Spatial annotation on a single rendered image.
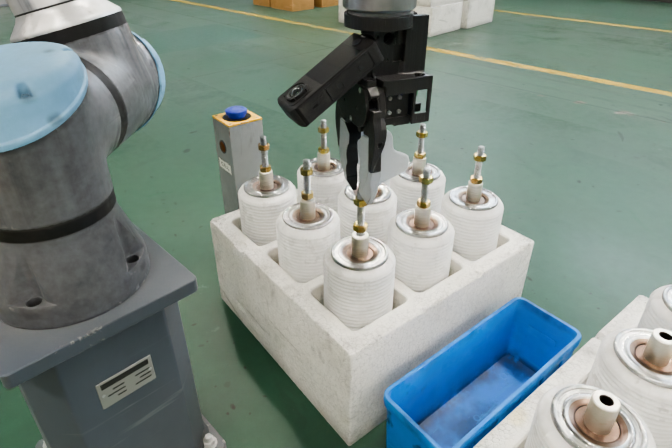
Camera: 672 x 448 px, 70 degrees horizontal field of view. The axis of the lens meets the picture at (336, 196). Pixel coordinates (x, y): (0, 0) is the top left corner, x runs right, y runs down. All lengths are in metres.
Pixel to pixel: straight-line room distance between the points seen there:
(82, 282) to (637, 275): 1.02
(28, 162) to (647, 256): 1.15
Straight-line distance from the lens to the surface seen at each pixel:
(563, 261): 1.15
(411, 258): 0.69
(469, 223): 0.76
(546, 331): 0.82
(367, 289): 0.62
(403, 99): 0.54
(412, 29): 0.53
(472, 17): 3.72
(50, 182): 0.47
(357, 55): 0.50
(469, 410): 0.80
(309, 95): 0.49
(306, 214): 0.70
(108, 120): 0.52
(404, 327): 0.66
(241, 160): 0.93
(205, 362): 0.87
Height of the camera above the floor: 0.63
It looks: 29 degrees down
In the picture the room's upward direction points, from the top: straight up
